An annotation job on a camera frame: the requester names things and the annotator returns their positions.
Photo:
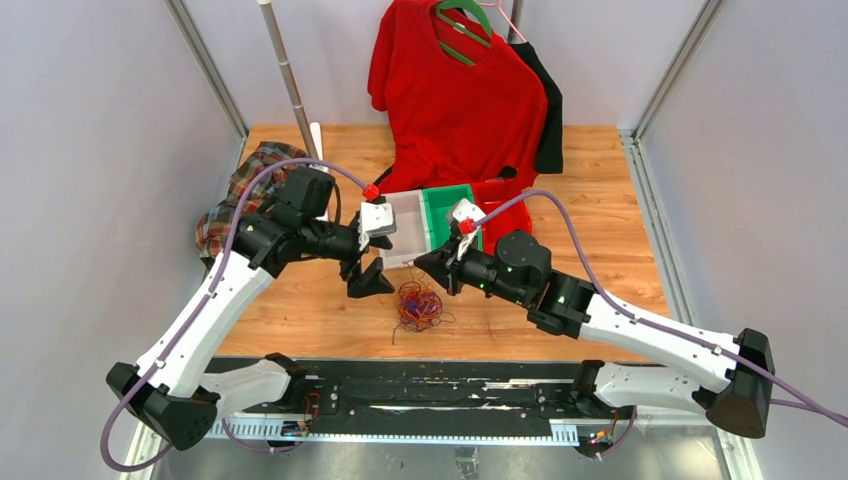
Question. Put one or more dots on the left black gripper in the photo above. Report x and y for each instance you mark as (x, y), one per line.
(373, 280)

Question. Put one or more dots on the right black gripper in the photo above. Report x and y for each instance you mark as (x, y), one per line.
(443, 266)

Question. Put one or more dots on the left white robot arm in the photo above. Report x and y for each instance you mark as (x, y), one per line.
(169, 388)

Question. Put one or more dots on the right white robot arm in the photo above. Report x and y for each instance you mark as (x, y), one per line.
(723, 377)

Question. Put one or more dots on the white plastic bin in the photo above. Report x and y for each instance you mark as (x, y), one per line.
(412, 237)

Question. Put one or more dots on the green plastic bin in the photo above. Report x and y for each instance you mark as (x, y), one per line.
(438, 203)

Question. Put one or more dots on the red plastic bin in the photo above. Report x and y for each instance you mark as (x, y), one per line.
(490, 195)

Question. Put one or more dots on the black t-shirt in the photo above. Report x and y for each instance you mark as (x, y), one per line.
(549, 156)

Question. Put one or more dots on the red t-shirt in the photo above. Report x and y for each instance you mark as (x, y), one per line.
(458, 112)

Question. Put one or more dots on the plaid flannel shirt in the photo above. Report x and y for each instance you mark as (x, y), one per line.
(213, 228)

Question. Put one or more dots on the green clothes hanger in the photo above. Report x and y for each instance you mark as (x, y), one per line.
(463, 31)

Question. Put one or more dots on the pink clothes hanger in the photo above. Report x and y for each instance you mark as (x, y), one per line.
(511, 16)

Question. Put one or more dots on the metal rack pole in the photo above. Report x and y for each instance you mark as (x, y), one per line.
(287, 74)

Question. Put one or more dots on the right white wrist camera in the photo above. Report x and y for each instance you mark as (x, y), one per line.
(464, 216)

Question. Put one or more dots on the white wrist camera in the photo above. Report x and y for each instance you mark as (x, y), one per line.
(376, 223)
(464, 216)

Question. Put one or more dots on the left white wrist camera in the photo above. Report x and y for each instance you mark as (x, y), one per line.
(376, 223)

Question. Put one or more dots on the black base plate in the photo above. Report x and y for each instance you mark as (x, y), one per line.
(409, 398)

